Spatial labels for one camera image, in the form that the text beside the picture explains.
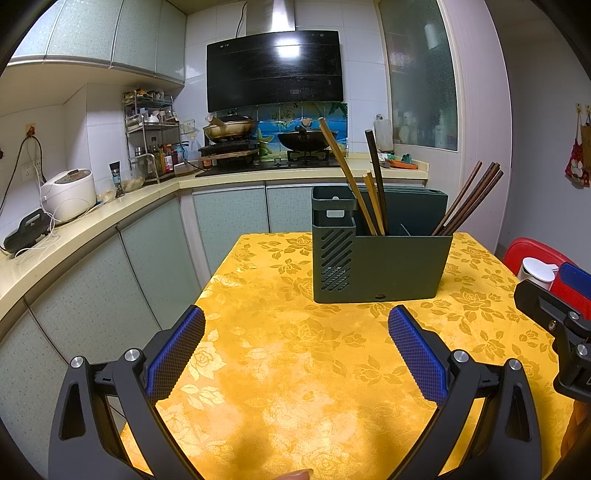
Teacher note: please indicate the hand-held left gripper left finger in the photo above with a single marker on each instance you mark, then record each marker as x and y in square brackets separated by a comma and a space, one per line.
[178, 350]

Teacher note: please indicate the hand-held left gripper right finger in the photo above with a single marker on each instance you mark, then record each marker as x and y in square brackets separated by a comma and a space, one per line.
[418, 355]

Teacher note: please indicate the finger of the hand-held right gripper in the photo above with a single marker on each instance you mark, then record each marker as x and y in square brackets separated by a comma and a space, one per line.
[577, 281]
[545, 307]

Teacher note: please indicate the dark green utensil holder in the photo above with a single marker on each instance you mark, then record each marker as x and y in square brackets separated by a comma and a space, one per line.
[397, 267]

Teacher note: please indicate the person's left hand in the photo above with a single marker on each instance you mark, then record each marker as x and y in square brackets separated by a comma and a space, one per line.
[295, 475]

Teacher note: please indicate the white electric kettle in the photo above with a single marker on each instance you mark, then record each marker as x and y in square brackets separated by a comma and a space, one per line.
[535, 274]

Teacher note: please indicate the red plastic stool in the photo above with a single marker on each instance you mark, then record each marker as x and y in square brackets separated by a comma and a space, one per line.
[526, 249]

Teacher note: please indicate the yellow floral tablecloth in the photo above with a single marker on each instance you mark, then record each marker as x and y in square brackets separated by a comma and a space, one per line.
[286, 378]

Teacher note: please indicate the red patterned hanging bag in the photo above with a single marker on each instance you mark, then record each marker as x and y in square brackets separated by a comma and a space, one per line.
[577, 166]

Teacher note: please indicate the brown hanging bag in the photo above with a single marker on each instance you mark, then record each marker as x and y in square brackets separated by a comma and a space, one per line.
[587, 147]

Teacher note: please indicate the beige kitchen countertop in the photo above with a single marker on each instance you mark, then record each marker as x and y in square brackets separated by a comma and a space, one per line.
[138, 194]

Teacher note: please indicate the black-topped pepper grinder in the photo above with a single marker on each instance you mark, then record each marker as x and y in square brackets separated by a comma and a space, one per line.
[117, 180]

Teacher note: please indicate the white rice cooker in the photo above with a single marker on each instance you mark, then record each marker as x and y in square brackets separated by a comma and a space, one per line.
[69, 196]

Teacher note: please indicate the group of sauce bottles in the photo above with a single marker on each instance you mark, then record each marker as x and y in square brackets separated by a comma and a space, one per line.
[166, 159]

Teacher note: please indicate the black countertop appliance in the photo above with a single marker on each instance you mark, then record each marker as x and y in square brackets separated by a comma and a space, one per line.
[27, 230]

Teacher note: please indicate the orange green kitchen cloths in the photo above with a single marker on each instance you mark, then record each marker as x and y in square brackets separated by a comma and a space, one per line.
[399, 162]

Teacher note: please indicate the black gas stove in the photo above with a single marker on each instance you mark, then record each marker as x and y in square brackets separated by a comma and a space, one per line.
[240, 161]

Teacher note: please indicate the translucent plastic jug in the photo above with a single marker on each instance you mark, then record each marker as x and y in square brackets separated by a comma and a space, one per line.
[383, 136]

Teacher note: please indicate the brass-coloured frying pan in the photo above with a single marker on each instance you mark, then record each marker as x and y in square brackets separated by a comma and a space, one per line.
[231, 129]

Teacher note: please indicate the metal spice rack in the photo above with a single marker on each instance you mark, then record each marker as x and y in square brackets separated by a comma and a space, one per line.
[150, 120]

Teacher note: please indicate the black wok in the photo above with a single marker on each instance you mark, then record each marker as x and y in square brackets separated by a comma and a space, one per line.
[304, 141]

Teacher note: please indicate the blue sea tile mural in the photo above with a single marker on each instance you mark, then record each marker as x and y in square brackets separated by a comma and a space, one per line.
[272, 120]

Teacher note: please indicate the frosted glass cabinet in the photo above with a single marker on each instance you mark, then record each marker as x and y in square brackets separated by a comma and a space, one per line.
[418, 78]

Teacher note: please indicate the black range hood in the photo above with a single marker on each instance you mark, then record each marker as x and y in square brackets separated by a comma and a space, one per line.
[277, 69]

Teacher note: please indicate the wall power socket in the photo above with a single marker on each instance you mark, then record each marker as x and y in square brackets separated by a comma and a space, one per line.
[31, 130]

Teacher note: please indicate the pale green wall cabinets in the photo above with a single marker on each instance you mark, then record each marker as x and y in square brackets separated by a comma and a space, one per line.
[101, 37]

